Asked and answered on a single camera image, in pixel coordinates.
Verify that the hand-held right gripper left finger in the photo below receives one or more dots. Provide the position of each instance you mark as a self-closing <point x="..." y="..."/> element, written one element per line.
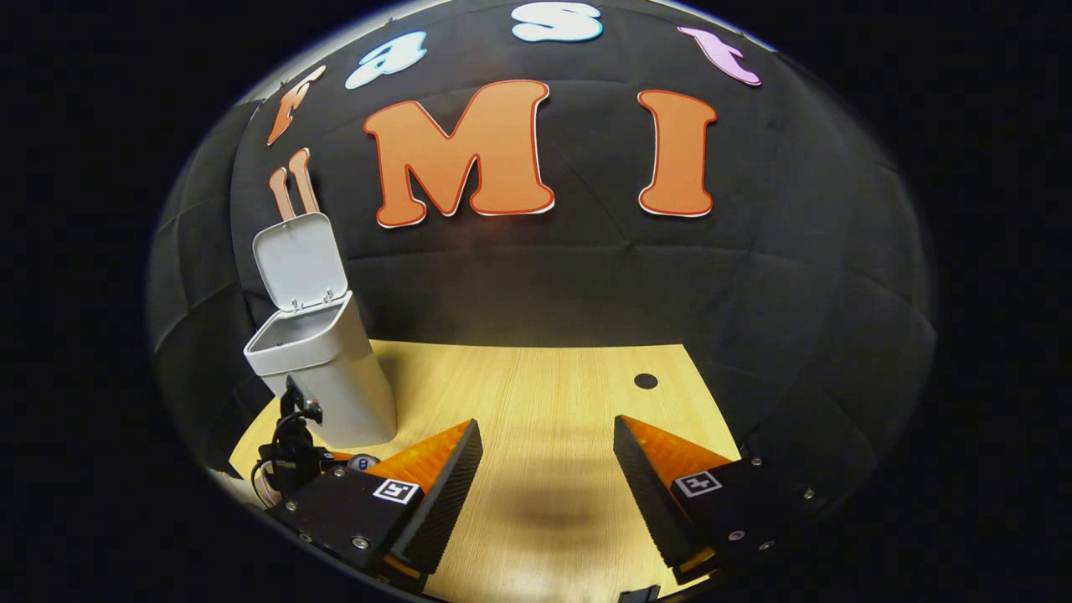
<point x="444" y="502"/>

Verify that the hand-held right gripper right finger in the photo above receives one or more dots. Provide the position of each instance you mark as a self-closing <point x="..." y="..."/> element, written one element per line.
<point x="649" y="502"/>

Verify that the blue pop can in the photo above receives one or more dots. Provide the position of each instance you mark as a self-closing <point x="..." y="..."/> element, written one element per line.
<point x="363" y="461"/>

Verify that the white desktop garbage bin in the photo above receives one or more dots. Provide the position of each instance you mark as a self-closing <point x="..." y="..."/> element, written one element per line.
<point x="343" y="377"/>

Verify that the wooden desktop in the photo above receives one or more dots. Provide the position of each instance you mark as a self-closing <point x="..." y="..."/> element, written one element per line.
<point x="544" y="402"/>

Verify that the round black desk grommet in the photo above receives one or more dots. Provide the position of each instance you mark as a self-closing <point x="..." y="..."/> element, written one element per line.
<point x="646" y="381"/>

